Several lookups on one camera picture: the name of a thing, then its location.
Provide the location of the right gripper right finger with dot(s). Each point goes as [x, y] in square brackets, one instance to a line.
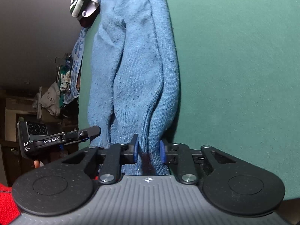
[180, 160]

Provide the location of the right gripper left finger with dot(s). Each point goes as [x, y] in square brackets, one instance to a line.
[113, 158]

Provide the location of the blue knit sweater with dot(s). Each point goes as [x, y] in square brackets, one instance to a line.
[134, 79]

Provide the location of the person's left hand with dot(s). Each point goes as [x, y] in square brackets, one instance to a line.
[38, 164]

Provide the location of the white printed cloth bag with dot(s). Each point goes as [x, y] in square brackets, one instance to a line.
[50, 99]

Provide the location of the white work gloves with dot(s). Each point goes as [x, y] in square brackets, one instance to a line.
[65, 81]

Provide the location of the red sleeve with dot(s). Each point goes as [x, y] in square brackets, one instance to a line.
[8, 209]

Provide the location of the blue patterned white cloth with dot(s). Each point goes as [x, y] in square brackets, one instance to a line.
[76, 55]

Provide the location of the white folded garment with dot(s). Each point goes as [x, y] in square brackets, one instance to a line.
[88, 9]

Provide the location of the dark red folded garment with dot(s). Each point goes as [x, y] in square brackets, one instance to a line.
[88, 22]

